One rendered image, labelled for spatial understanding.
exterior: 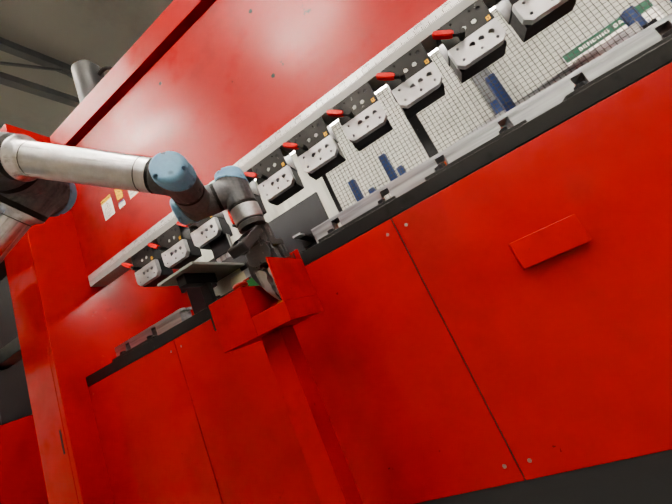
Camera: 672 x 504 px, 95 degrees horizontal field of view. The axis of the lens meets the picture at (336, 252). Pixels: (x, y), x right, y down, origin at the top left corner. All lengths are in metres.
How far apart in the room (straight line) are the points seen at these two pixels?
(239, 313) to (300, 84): 0.92
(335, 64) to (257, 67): 0.36
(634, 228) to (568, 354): 0.32
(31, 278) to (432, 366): 1.83
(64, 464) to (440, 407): 1.56
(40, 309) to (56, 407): 0.44
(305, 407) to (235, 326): 0.24
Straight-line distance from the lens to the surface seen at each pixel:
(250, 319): 0.73
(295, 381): 0.76
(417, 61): 1.21
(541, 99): 1.13
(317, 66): 1.35
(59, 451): 1.94
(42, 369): 1.98
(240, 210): 0.80
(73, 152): 0.83
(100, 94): 2.23
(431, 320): 0.90
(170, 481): 1.61
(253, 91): 1.47
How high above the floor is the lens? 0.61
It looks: 13 degrees up
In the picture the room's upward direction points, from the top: 24 degrees counter-clockwise
